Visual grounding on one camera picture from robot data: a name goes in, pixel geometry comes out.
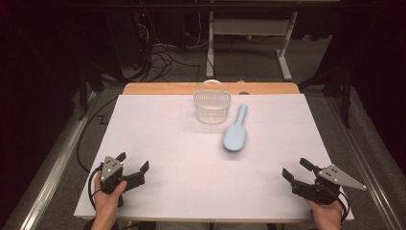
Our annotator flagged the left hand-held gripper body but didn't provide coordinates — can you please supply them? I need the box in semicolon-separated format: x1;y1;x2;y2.
101;155;128;208

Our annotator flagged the person's left hand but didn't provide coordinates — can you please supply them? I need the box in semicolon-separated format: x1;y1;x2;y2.
92;171;128;222

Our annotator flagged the black metal stand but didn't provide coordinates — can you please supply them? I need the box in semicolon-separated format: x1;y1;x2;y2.
298;61;355;128
78;61;124;121

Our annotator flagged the person's right hand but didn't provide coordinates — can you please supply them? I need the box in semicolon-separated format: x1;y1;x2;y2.
304;199;345;230

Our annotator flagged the light blue hairbrush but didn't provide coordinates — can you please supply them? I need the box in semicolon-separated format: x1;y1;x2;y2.
222;103;249;152

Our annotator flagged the long black floor cable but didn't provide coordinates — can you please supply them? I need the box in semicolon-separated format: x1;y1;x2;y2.
76;96;120;173

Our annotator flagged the tangle of floor cables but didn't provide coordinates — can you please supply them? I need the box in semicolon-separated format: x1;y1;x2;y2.
137;12;205;82

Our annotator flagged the left hand-held gripper cable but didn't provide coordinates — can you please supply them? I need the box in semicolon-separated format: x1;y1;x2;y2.
87;165;103;210

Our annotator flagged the hand-held gripper cable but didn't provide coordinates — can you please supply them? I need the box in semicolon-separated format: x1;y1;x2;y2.
87;165;103;210
334;191;350;224

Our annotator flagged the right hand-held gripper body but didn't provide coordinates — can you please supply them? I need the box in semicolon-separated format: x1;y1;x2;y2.
310;164;368;205

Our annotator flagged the black computer tower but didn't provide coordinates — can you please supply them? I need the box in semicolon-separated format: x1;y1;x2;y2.
106;11;152;70

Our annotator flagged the white metal table frame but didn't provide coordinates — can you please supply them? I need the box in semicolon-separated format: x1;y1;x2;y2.
205;11;300;81

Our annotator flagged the right hand-held gripper cable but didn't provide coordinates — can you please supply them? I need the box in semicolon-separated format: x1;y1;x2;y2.
334;191;350;224

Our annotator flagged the white table cover sheet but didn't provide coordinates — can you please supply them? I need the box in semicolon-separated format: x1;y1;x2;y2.
74;93;354;221

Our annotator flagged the white mesh basket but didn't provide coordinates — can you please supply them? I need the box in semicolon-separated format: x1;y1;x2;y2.
192;79;232;125

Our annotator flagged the aluminium floor rail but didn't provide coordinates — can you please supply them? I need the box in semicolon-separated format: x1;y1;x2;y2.
18;92;97;230
325;95;406;230

